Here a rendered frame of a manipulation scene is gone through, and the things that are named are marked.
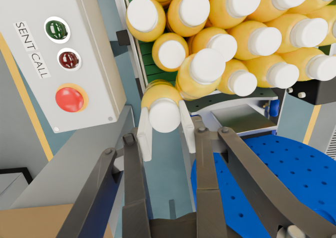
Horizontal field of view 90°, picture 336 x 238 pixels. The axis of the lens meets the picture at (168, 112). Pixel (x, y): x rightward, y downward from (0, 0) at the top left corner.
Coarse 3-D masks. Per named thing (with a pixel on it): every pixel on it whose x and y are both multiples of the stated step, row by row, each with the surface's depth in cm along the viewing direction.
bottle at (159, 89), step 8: (160, 80) 32; (152, 88) 24; (160, 88) 23; (168, 88) 24; (144, 96) 24; (152, 96) 22; (160, 96) 22; (168, 96) 22; (176, 96) 23; (144, 104) 23; (152, 104) 22; (176, 104) 22
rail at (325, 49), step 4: (332, 0) 33; (328, 4) 34; (332, 4) 33; (332, 44) 35; (320, 48) 38; (324, 48) 37; (328, 48) 36; (332, 48) 35; (324, 52) 37; (328, 52) 36; (332, 52) 36
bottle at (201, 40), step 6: (204, 30) 28; (210, 30) 27; (216, 30) 26; (222, 30) 27; (192, 36) 32; (198, 36) 28; (204, 36) 27; (210, 36) 26; (186, 42) 36; (192, 42) 30; (198, 42) 28; (204, 42) 27; (192, 48) 30; (198, 48) 28; (204, 48) 27
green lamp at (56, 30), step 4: (52, 20) 19; (56, 20) 19; (48, 24) 19; (52, 24) 19; (56, 24) 19; (60, 24) 19; (48, 28) 19; (52, 28) 19; (56, 28) 19; (60, 28) 19; (64, 28) 20; (48, 32) 19; (52, 32) 19; (56, 32) 19; (60, 32) 20; (64, 32) 20; (52, 36) 20; (56, 36) 20; (60, 36) 20; (64, 36) 20
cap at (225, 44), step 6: (216, 36) 24; (222, 36) 24; (228, 36) 24; (210, 42) 25; (216, 42) 24; (222, 42) 24; (228, 42) 24; (234, 42) 24; (216, 48) 24; (222, 48) 24; (228, 48) 25; (234, 48) 25; (222, 54) 25; (228, 54) 25
